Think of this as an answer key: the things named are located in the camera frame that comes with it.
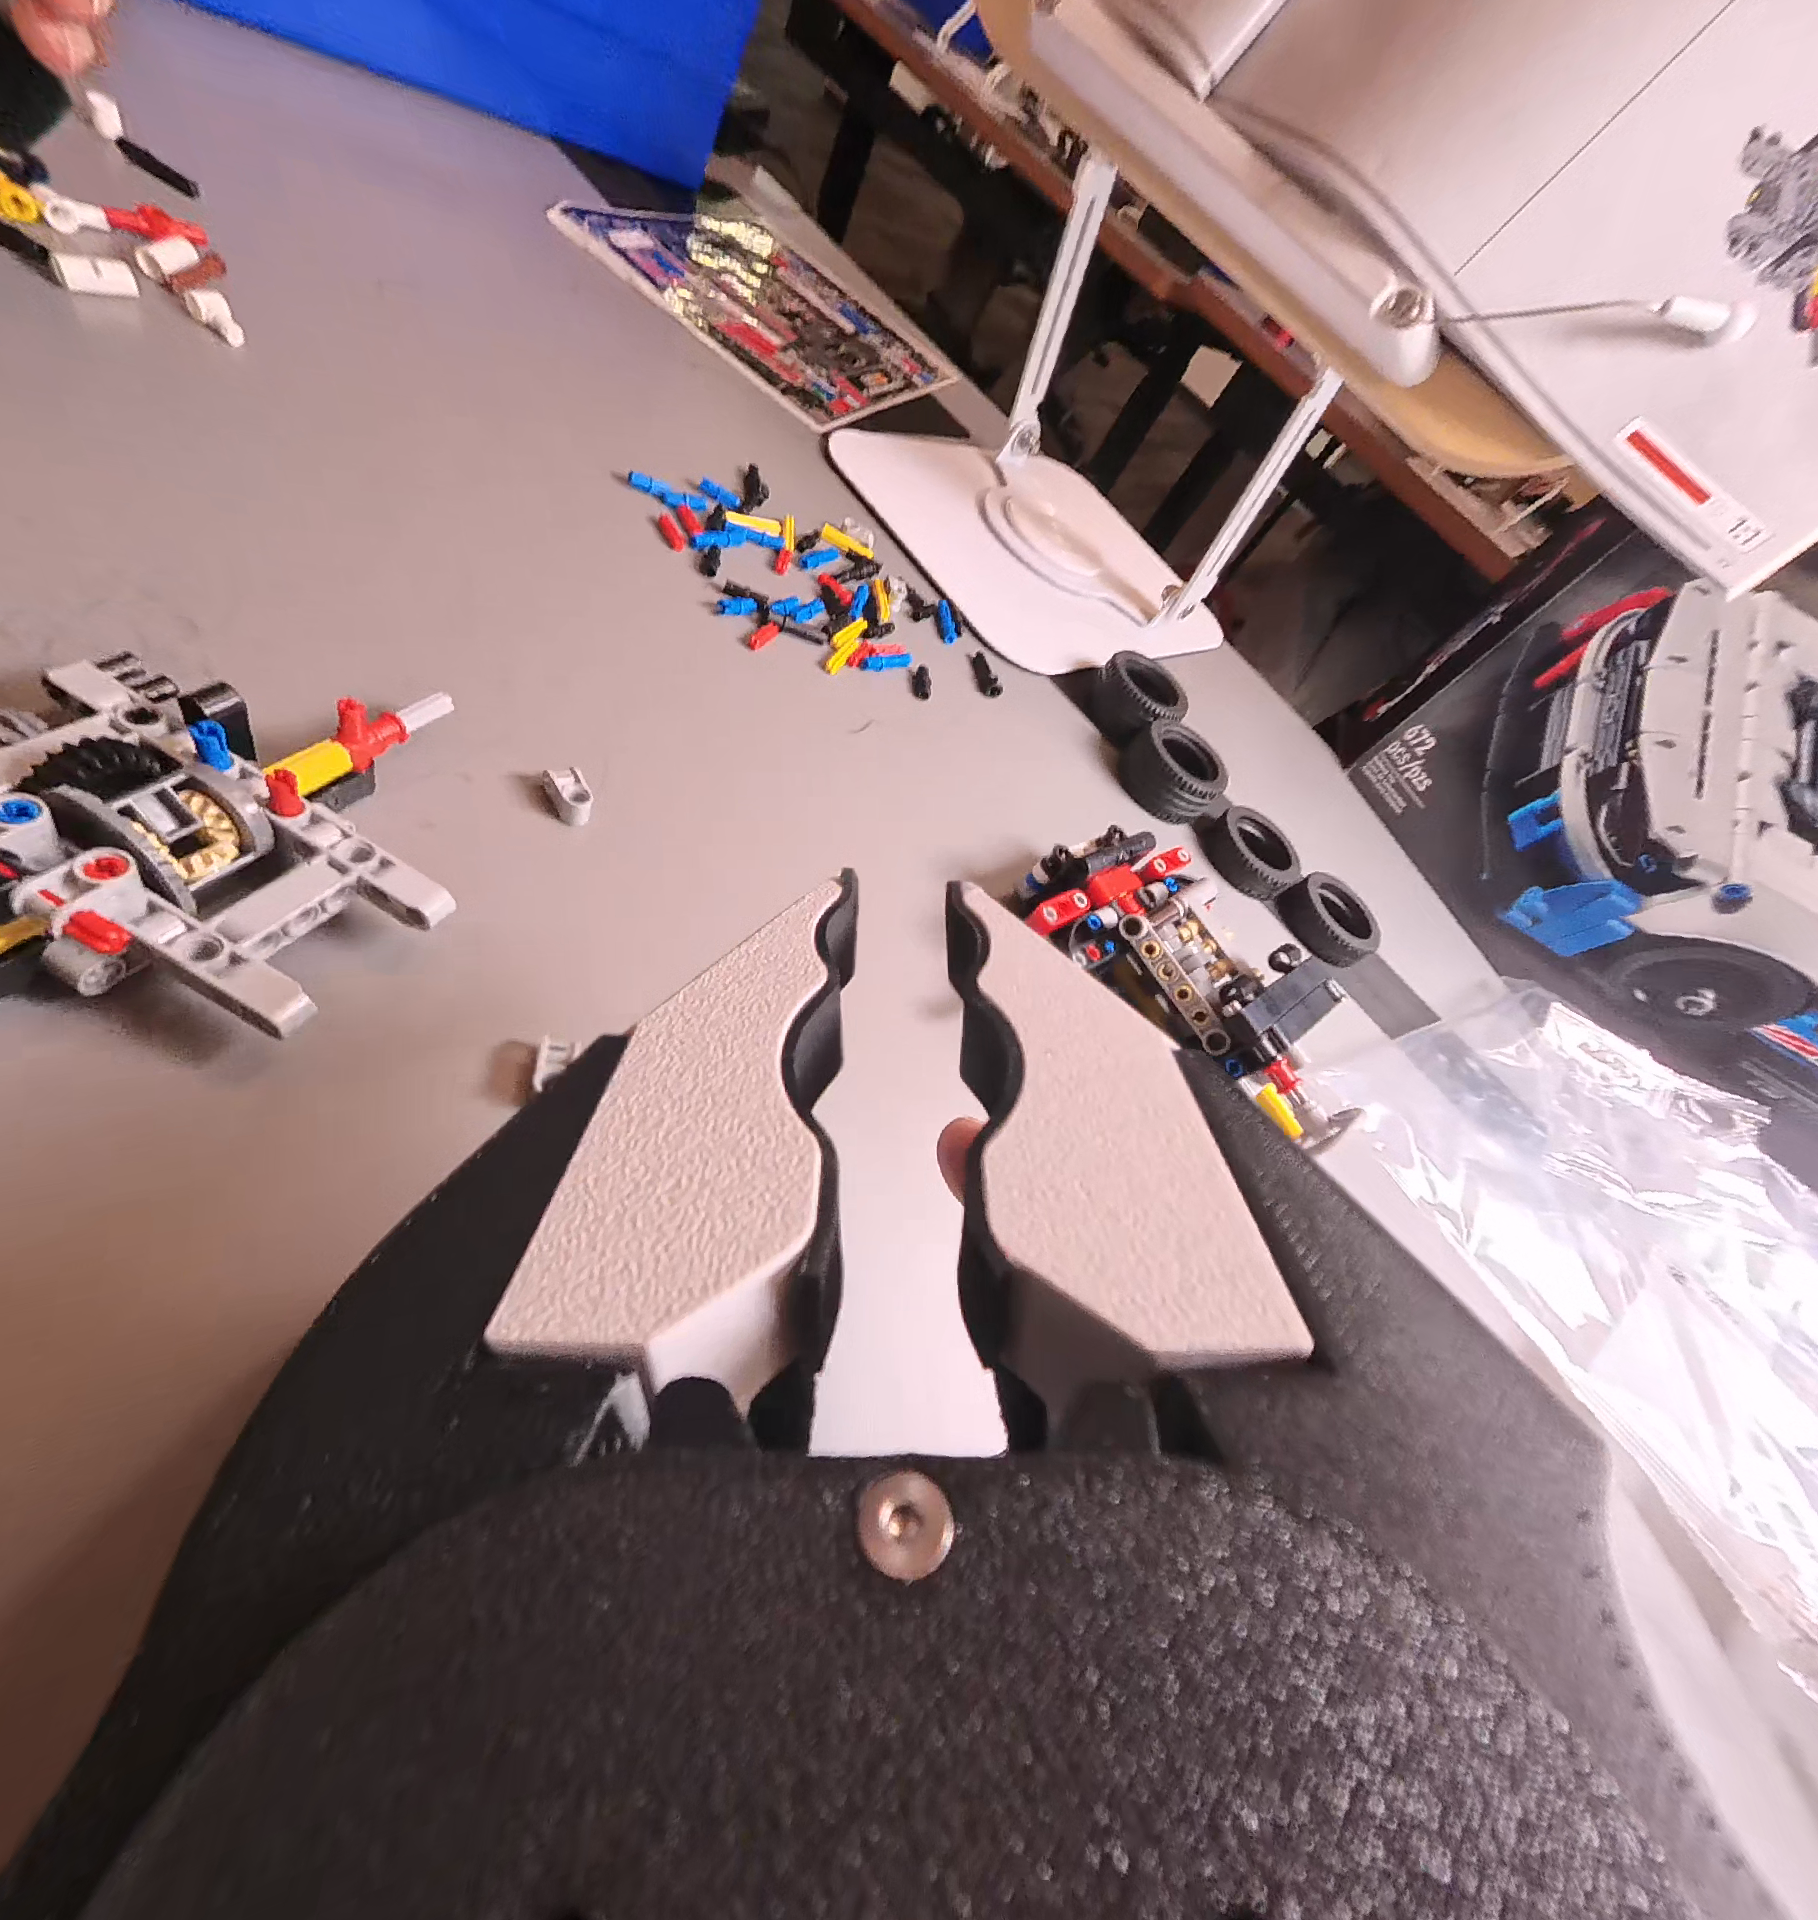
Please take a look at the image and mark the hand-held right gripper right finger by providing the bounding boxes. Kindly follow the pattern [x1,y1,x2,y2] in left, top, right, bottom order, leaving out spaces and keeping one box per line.
[946,880,1318,1423]

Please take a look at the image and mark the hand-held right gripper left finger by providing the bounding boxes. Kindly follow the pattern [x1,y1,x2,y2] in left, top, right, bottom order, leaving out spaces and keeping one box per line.
[484,867,864,1428]

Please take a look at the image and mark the grey lego gearbox assembly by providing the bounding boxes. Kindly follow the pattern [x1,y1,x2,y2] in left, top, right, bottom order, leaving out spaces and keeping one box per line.
[0,651,460,1040]

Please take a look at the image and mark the another person's forearm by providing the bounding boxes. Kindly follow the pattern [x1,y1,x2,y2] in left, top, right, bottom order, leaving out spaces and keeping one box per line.
[0,0,77,152]

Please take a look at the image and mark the lego car chassis assembly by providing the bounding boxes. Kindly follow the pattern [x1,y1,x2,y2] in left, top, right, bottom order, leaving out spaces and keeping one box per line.
[1012,823,1368,1150]

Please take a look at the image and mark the pile of coloured lego pins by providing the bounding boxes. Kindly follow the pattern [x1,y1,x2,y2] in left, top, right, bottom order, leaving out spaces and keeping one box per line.
[625,463,1006,703]

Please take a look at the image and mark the lego set box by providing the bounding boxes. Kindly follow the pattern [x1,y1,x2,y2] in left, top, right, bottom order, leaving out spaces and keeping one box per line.
[1322,502,1818,1186]

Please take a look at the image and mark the lego sticker sheet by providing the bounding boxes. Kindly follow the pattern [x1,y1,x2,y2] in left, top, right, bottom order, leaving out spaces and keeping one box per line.
[548,199,959,438]

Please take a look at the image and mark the scattered white red lego pieces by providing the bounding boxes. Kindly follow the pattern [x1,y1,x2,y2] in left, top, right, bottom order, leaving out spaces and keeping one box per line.
[0,89,247,350]

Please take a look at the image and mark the lego instruction booklet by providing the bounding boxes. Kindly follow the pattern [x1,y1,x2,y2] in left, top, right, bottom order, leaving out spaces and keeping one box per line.
[1029,0,1818,596]

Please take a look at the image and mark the clear plastic bag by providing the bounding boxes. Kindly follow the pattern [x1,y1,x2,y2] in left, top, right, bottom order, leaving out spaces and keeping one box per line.
[1308,982,1818,1748]

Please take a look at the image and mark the white book stand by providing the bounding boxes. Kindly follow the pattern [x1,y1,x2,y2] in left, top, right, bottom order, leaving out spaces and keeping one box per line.
[826,0,1758,681]

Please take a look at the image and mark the wooden edged side table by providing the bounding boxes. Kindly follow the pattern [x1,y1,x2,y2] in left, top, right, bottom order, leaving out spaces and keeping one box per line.
[819,0,1610,580]

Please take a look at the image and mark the blue plastic bin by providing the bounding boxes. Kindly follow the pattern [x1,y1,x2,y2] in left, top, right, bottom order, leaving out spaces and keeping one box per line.
[188,0,760,188]

